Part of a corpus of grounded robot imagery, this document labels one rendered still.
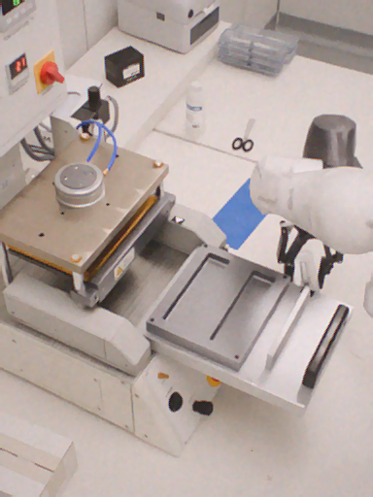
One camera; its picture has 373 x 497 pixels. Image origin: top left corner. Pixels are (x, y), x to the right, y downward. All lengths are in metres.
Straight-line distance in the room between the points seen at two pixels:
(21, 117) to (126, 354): 0.42
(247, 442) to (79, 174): 0.55
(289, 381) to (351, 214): 0.36
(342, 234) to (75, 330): 0.49
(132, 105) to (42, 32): 0.74
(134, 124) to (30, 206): 0.72
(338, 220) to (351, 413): 0.59
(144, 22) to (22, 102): 0.97
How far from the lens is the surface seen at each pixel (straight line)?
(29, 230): 1.18
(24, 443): 1.27
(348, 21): 3.75
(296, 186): 1.05
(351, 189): 0.91
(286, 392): 1.15
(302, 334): 1.22
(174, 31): 2.13
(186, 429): 1.33
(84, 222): 1.18
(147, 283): 1.33
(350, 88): 2.15
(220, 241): 1.35
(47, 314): 1.22
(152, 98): 1.98
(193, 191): 1.77
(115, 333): 1.17
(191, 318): 1.19
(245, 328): 1.20
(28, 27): 1.22
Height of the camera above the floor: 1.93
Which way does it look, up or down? 47 degrees down
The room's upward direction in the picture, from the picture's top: 1 degrees clockwise
